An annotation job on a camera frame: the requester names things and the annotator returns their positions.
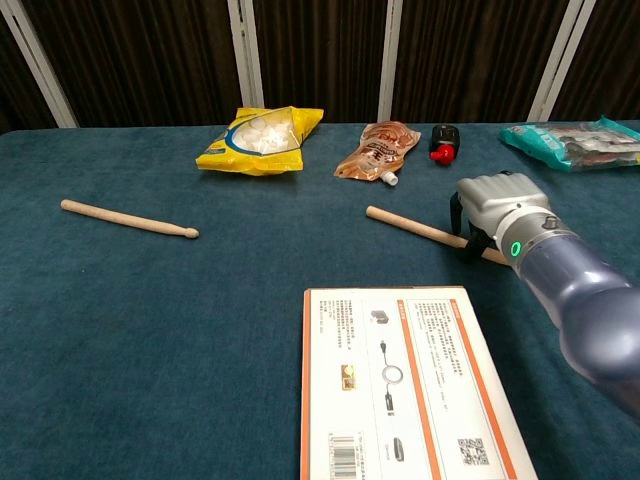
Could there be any plain wooden drumstick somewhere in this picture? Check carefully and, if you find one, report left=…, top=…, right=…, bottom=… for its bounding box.
left=60, top=198, right=200, bottom=240

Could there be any yellow snack bag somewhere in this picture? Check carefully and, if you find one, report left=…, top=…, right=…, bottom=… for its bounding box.
left=194, top=105, right=325, bottom=177

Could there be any white instruction card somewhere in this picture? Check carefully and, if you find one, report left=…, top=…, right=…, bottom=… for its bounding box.
left=299, top=286, right=540, bottom=480

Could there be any black bottle with red cap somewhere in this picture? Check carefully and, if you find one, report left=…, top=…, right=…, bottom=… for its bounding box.
left=428, top=124, right=460, bottom=165

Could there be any dark brown pleated curtain panel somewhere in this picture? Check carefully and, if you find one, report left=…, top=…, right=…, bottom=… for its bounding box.
left=22, top=0, right=241, bottom=129
left=549, top=0, right=640, bottom=123
left=252, top=0, right=389, bottom=124
left=0, top=14, right=57, bottom=135
left=392, top=0, right=571, bottom=124

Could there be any wooden drumstick with black ring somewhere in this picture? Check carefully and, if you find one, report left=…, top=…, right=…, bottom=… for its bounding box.
left=365, top=205, right=507, bottom=265

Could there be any white screen frame post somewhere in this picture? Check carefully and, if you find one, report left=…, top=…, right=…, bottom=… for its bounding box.
left=0, top=0, right=80, bottom=129
left=227, top=0, right=265, bottom=109
left=527, top=0, right=597, bottom=123
left=378, top=0, right=404, bottom=124

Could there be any teal snack bag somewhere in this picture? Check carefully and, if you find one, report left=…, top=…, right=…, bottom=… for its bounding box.
left=498, top=114, right=640, bottom=174

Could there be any orange spouted sauce pouch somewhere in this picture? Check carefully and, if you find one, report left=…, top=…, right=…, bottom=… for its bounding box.
left=333, top=122, right=422, bottom=188

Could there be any blue velvet table cover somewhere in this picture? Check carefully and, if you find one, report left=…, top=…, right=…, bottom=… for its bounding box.
left=0, top=119, right=640, bottom=480

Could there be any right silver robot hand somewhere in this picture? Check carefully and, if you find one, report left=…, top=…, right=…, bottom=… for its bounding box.
left=448, top=170, right=551, bottom=265

